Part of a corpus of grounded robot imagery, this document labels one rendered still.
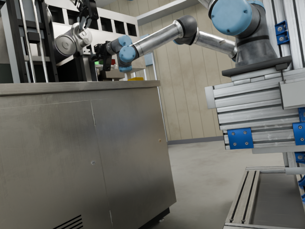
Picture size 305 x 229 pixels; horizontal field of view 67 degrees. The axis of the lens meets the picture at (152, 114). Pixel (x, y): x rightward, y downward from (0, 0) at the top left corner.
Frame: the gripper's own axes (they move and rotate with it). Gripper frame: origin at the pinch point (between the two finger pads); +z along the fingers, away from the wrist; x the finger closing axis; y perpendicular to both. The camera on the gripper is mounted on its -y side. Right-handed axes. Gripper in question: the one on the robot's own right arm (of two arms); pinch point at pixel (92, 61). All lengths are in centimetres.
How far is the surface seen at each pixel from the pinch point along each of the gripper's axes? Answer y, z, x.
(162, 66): 42, 146, -260
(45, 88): -22, -32, 47
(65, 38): 12.0, -2.3, 17.6
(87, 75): -10.5, -7.1, 10.3
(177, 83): 3, 122, -265
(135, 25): 48, 31, -79
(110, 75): -10.6, -6.4, -7.8
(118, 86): -22.1, -31.9, 9.1
